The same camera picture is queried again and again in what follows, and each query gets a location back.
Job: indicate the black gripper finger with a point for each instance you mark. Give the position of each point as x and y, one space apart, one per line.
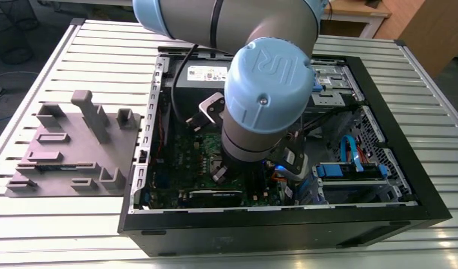
220 174

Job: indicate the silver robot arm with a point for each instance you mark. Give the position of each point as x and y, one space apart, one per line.
273 84

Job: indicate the black RAM slot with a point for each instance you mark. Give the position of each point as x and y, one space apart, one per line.
259 185
255 185

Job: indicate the black graphics card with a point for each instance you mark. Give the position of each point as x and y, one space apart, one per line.
213 197

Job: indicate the green motherboard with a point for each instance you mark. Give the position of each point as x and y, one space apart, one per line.
184 168

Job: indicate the black PC case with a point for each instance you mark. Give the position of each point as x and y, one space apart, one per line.
251 232

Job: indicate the hard disk in blue carrier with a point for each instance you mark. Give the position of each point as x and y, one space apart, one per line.
333 171

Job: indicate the grey power supply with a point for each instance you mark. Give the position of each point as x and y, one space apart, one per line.
191 98

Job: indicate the grey disk bay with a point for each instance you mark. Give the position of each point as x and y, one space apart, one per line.
362 185

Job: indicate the grey metal drive cage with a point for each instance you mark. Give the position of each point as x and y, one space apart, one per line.
333 101

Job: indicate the blue plastic drive carrier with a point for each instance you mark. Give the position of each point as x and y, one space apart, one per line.
319 87

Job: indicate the grey parts rack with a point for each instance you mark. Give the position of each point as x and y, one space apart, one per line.
83 151

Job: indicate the RAM stick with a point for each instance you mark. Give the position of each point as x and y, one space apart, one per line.
59 168

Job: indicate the wooden desk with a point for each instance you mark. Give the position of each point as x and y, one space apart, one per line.
362 12

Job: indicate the wooden cabinet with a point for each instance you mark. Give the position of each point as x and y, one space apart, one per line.
434 33

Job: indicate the white desk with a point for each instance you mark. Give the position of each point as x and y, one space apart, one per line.
83 2

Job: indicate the white rounded wrist camera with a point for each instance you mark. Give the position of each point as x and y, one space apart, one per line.
296 161

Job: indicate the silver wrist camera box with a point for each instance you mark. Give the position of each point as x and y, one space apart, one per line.
212 107

